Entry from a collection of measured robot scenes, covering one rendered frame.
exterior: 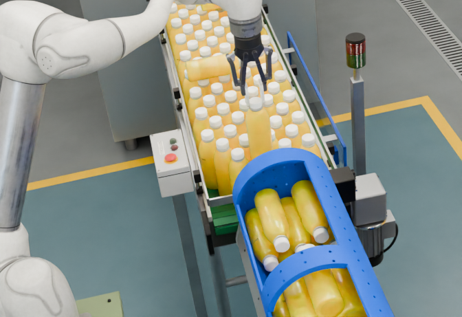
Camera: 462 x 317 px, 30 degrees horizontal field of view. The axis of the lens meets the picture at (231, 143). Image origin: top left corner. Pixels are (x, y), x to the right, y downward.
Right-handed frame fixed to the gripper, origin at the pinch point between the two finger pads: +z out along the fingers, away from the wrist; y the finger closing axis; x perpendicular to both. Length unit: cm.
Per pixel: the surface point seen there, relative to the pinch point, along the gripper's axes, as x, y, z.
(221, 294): 24, -18, 103
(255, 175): -25.2, -6.1, 9.5
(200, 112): 24.2, -14.5, 19.3
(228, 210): -1.5, -12.6, 40.0
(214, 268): 24, -19, 89
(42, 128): 202, -90, 129
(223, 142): 5.8, -10.5, 19.3
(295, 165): -20.0, 6.3, 13.1
